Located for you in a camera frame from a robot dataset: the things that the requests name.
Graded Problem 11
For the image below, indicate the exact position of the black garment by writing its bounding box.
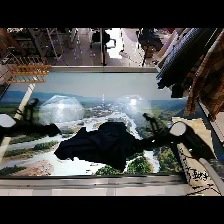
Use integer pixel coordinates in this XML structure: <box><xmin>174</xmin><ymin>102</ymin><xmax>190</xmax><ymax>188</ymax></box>
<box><xmin>53</xmin><ymin>121</ymin><xmax>148</xmax><ymax>172</ymax></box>

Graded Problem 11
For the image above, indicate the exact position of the person's forearm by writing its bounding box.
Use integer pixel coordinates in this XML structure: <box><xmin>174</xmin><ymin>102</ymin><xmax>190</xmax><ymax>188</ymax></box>
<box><xmin>0</xmin><ymin>28</ymin><xmax>27</xmax><ymax>56</ymax></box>

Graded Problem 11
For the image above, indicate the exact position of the brown clothes hanger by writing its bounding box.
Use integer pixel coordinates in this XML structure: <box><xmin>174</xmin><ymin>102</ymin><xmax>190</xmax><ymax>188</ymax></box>
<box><xmin>7</xmin><ymin>63</ymin><xmax>52</xmax><ymax>76</ymax></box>

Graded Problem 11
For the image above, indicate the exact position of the cream printed garment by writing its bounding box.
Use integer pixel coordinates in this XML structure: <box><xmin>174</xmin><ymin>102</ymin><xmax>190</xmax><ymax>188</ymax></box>
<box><xmin>171</xmin><ymin>116</ymin><xmax>224</xmax><ymax>197</ymax></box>

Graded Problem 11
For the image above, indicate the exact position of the brown checked shirt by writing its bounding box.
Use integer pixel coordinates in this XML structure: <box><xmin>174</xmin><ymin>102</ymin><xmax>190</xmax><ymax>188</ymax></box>
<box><xmin>184</xmin><ymin>30</ymin><xmax>224</xmax><ymax>122</ymax></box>

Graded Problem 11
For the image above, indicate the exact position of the silver frame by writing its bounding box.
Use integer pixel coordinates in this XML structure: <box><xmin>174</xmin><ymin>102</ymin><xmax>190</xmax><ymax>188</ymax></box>
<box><xmin>0</xmin><ymin>174</ymin><xmax>188</xmax><ymax>197</ymax></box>

